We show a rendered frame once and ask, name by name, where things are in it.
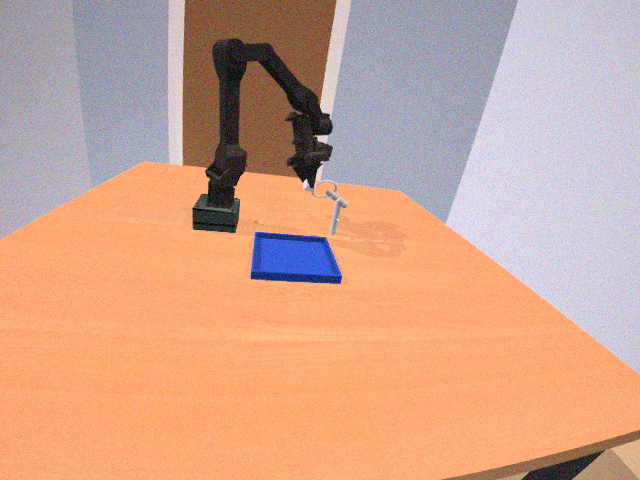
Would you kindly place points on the blue tray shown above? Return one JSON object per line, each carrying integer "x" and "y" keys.
{"x": 293, "y": 258}

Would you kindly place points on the grey metal ring with square tab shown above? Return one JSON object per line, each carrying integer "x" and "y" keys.
{"x": 306, "y": 187}

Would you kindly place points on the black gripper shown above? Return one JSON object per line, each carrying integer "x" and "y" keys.
{"x": 306, "y": 161}

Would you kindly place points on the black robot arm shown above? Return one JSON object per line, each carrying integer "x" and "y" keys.
{"x": 230, "y": 58}

